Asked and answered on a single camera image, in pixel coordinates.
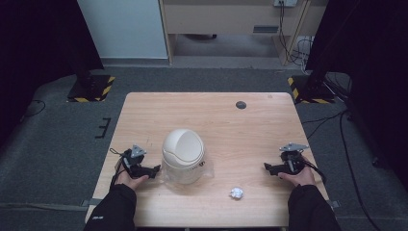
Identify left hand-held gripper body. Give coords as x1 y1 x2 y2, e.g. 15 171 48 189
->
121 144 152 179

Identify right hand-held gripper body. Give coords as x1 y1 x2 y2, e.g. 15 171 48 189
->
278 142 310 176

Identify white dome-lid trash bin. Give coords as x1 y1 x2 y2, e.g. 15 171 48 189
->
161 128 206 186

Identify white paper ball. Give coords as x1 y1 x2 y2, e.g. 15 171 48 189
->
229 187 244 200

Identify person's right hand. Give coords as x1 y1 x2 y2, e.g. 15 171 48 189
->
277 156 318 188

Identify person's left hand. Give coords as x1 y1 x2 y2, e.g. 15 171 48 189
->
114 159 150 191

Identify clear plastic bin liner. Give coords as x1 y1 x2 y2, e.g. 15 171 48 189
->
159 158 216 186

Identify black stand with striped base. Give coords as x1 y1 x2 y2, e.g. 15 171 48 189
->
65 61 116 104
286 68 337 105

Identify black curtain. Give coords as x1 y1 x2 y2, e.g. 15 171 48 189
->
0 0 105 147
305 0 408 182

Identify white cabinet panel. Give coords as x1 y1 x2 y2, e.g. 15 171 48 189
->
76 0 169 60

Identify light wooden desk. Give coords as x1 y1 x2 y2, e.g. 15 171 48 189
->
159 0 329 67

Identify grey power strip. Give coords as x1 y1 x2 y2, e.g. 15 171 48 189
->
272 0 299 9

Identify left hand-held gripper cable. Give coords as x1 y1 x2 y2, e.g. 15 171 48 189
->
109 147 130 191

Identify hand-held gripper cable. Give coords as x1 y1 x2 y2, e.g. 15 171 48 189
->
302 158 328 185
109 147 130 191

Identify right hand-held gripper cable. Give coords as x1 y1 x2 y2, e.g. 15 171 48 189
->
302 158 328 185

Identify long black floor cable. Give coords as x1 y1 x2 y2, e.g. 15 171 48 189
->
301 108 383 231

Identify black floor cable loop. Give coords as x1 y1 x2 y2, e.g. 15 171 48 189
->
19 99 47 123

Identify black hanging cables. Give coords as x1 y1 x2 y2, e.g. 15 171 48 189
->
277 1 315 67

